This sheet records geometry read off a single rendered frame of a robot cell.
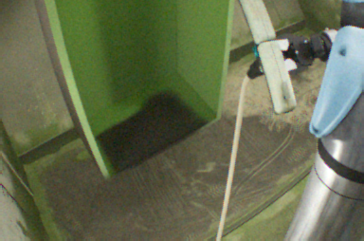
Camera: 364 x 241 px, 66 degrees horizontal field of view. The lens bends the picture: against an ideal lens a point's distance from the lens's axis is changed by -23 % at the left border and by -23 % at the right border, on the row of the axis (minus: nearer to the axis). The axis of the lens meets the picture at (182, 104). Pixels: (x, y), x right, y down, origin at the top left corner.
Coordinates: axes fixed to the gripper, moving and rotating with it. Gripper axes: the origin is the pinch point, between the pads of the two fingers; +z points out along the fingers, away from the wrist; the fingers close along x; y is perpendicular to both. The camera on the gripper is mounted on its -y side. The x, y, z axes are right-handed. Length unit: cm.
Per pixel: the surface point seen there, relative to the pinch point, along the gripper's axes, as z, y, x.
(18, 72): 107, 127, 53
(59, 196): 96, 122, -32
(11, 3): 104, 117, 102
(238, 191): -8, 106, -50
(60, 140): 90, 145, 3
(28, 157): 117, 139, -3
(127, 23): 26, 62, 37
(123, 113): 38, 92, 4
